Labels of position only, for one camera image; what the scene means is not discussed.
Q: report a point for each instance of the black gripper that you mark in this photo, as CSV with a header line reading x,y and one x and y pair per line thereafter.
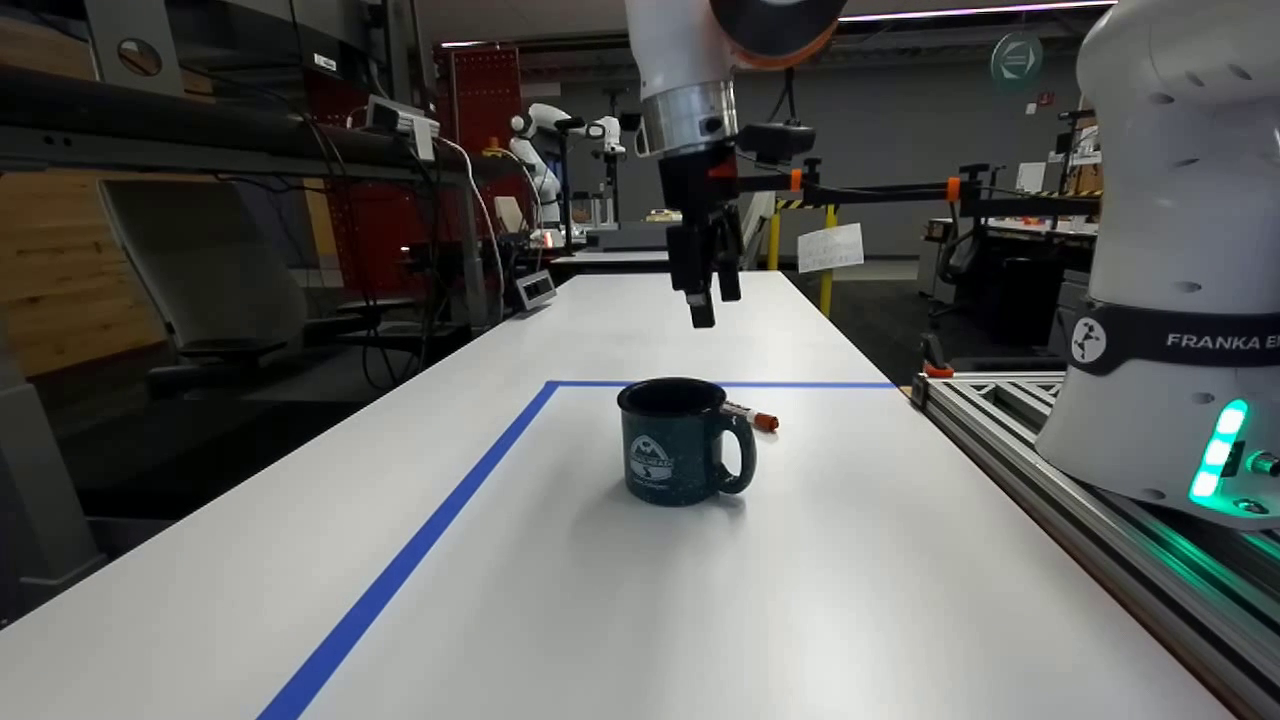
x,y
703,207

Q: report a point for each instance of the white marker with orange cap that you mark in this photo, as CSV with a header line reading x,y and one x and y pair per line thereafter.
x,y
764,420

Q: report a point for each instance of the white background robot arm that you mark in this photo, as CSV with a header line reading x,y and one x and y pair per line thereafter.
x,y
543,154

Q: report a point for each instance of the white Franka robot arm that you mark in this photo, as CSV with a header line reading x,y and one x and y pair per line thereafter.
x,y
1186,202

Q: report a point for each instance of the white paper sign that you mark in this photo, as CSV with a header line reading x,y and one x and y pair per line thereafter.
x,y
830,249

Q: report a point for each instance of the dark teal enamel mug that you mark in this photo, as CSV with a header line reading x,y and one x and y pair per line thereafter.
x,y
665,445

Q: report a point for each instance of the small grey display device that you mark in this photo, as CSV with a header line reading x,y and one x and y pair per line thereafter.
x,y
533,289

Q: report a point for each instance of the red cabinet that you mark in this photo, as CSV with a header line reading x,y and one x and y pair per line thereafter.
x,y
481,105

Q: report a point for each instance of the white power box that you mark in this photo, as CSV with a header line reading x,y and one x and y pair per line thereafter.
x,y
405,127

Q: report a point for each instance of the round green-rimmed mirror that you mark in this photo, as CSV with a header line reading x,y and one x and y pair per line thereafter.
x,y
1016,57

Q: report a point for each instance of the grey box housing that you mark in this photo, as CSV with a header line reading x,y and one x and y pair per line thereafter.
x,y
214,266

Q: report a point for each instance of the black horizontal pipe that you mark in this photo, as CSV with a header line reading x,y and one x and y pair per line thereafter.
x,y
163,121

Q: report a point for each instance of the wooden panel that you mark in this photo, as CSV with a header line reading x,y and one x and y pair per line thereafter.
x,y
66,282

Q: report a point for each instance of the grey cabinet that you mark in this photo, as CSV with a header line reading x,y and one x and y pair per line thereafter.
x,y
43,495

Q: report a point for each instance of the yellow post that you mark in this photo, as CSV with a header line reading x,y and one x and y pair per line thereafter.
x,y
827,284

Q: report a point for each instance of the black stereo camera bar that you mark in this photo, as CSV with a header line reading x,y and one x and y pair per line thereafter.
x,y
779,141

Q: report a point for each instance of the black articulated camera mount arm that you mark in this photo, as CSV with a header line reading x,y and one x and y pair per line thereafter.
x,y
894,190

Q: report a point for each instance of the aluminium rail base frame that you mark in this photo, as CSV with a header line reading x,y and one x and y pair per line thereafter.
x,y
985,420

